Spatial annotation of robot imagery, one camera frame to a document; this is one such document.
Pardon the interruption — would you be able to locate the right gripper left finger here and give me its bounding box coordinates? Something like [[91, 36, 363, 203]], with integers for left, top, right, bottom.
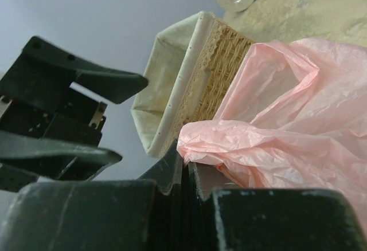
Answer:
[[1, 142, 183, 251]]

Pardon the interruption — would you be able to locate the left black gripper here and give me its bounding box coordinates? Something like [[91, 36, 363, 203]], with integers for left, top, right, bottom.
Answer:
[[1, 36, 149, 191]]

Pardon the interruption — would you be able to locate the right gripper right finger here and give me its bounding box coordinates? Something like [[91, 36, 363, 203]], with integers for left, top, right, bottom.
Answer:
[[188, 163, 366, 250]]

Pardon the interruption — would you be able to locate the pink plastic bag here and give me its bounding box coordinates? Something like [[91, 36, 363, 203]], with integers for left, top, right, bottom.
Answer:
[[177, 38, 366, 226]]

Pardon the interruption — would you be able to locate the wicker basket with liner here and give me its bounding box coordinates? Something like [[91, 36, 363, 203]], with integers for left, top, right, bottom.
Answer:
[[131, 11, 253, 158]]

